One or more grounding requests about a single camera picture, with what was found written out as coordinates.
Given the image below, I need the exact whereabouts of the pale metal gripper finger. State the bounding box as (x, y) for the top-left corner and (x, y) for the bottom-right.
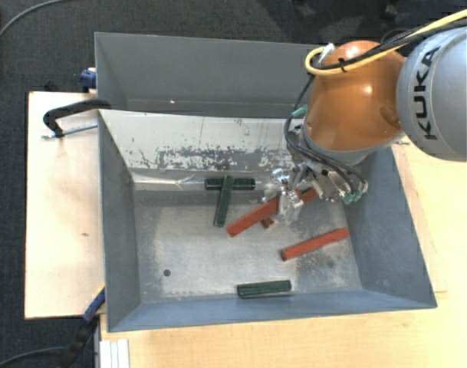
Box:
(261, 168), (294, 203)
(278, 189), (305, 224)

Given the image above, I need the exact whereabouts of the red-brown block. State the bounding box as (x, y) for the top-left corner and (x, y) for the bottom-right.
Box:
(225, 188), (321, 238)
(281, 227), (350, 262)

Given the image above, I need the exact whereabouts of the dark green flat block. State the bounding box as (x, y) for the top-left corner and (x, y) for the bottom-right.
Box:
(212, 174), (235, 228)
(204, 177), (256, 192)
(236, 279), (293, 300)

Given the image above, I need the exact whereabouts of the grey metal bin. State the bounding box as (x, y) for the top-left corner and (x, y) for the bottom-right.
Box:
(94, 31), (438, 333)

